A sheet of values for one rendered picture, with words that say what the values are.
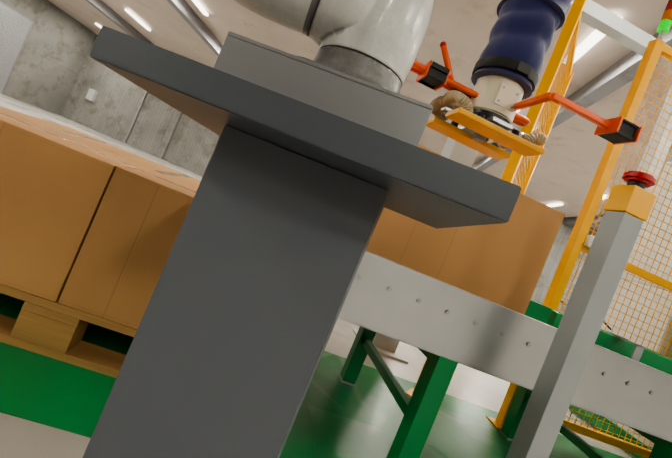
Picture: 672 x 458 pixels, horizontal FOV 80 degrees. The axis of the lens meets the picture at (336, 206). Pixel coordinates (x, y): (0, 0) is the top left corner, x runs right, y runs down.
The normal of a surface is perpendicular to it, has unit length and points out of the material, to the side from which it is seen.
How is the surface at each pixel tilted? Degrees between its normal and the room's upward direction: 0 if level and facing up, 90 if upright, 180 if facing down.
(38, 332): 90
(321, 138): 90
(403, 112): 90
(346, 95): 90
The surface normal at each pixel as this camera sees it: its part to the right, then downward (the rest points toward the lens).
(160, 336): -0.11, -0.07
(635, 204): 0.16, 0.04
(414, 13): 0.63, 0.22
